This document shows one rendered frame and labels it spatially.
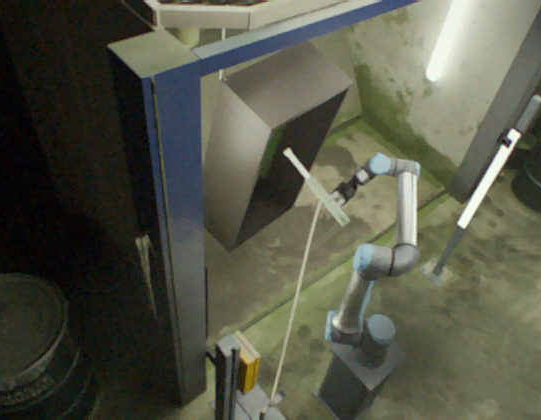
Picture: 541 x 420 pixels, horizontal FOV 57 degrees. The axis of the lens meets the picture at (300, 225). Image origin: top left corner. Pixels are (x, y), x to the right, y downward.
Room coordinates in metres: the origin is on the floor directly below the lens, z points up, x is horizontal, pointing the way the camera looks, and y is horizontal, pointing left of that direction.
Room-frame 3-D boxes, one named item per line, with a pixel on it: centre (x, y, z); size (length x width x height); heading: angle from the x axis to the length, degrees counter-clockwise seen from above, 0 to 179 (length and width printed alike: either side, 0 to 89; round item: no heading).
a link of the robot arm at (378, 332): (1.32, -0.49, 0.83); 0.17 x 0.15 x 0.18; 91
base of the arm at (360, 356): (1.32, -0.50, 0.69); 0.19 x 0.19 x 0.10
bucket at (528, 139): (4.02, -1.90, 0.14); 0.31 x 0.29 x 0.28; 140
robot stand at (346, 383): (1.32, -0.50, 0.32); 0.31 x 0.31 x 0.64; 50
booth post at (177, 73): (1.17, 0.48, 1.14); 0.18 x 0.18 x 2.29; 50
